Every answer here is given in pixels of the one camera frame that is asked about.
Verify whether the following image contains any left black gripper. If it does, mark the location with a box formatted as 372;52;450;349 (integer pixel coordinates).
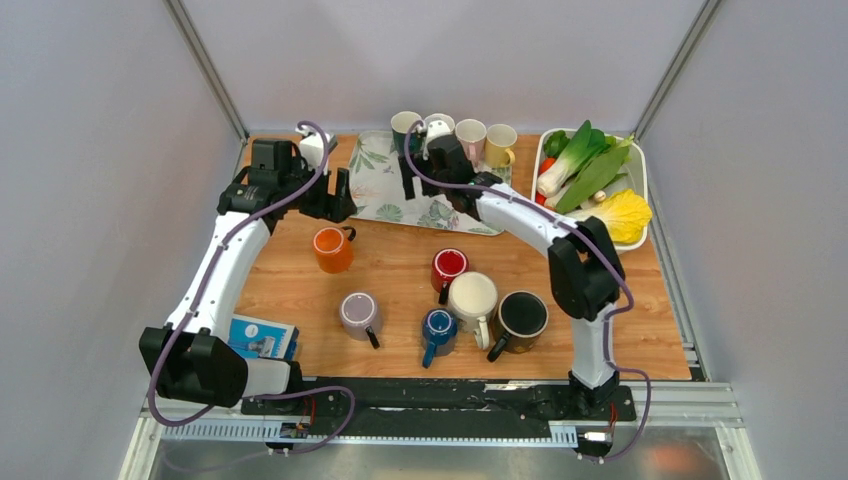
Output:
279;157;357;223

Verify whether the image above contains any orange mug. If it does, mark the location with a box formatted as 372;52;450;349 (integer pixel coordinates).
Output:
312;226;357;274

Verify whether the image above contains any teal mug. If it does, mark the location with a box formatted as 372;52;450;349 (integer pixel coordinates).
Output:
391;111;424;155

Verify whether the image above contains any light green faceted mug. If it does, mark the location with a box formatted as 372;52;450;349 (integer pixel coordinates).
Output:
424;113;455;137

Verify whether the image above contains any pink mug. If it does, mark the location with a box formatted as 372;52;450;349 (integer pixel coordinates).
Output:
454;119;487;170

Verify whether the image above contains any pale yellow mug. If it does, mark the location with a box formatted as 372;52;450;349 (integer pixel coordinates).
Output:
484;124;518;169

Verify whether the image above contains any blue mug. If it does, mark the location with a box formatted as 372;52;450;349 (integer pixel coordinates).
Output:
421;308;458;368

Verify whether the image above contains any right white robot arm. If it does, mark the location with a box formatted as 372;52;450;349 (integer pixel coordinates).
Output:
399;131;633;418

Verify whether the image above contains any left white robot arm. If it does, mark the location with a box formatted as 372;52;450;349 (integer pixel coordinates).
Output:
139;133;357;415

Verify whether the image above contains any red mug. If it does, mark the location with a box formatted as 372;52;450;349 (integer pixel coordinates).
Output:
430;248;470;305

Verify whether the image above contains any mauve mug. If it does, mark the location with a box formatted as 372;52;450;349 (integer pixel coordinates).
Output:
339;292;384;349

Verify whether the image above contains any cream cat pattern mug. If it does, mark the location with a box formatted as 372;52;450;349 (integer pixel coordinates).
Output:
448;271;498;350

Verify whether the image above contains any black floral mug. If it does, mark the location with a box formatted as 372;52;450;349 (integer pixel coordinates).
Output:
487;291;549;363

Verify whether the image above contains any leaf pattern tray mat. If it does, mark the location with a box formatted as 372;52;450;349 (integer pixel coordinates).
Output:
347;130;515;237

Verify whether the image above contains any red tomato toy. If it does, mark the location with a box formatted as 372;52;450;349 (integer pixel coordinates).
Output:
538;157;557;175

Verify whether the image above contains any blue booklet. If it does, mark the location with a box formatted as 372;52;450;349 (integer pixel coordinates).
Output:
227;315;299;361

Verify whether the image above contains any green bell pepper toy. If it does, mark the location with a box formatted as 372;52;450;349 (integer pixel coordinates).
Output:
543;130;570;158

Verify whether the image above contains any green bok choy toy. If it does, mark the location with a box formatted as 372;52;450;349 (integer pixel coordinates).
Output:
536;120;634;214

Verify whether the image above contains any white vegetable tub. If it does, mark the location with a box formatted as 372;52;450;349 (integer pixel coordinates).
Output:
530;128;648;253

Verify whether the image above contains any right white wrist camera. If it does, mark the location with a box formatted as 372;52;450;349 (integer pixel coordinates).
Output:
423;119;452;148

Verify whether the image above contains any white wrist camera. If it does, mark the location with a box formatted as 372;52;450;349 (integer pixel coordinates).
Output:
423;119;452;148
296;127;338;170

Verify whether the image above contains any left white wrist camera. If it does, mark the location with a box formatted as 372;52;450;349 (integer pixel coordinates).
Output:
296;127;338;170

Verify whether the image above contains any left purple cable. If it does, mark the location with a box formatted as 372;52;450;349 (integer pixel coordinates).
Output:
145;119;356;456

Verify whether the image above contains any purple cable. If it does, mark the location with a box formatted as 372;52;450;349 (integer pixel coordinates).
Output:
402;120;654;464
145;119;356;456

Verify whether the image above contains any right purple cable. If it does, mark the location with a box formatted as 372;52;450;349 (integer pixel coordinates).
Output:
402;120;654;464

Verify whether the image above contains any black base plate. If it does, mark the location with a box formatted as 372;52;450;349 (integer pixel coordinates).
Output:
241;377;636;439

